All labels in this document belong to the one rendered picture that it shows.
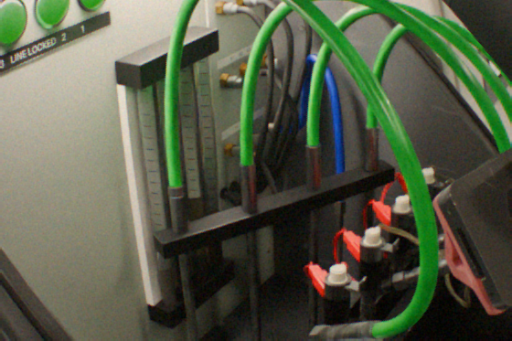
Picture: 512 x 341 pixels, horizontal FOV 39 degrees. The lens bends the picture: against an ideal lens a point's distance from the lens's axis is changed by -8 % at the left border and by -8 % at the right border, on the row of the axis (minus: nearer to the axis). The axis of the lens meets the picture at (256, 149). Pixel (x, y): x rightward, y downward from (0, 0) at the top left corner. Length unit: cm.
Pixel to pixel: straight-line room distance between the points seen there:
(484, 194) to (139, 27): 60
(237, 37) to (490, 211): 72
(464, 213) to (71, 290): 62
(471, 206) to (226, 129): 73
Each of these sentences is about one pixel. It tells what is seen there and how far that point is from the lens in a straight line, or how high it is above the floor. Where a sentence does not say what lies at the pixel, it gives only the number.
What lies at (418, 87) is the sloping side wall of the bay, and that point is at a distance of 100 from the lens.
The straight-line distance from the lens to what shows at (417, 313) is 56.
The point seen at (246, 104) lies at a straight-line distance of 84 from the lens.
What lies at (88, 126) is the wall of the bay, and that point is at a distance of 84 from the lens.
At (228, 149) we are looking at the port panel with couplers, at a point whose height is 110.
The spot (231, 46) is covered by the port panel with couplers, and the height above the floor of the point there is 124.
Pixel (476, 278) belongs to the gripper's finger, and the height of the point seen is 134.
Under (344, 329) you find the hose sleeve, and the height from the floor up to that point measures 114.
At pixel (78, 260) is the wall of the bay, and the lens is 88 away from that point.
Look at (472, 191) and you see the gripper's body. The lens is 34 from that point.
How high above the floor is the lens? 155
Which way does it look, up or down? 25 degrees down
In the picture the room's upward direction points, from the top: 3 degrees counter-clockwise
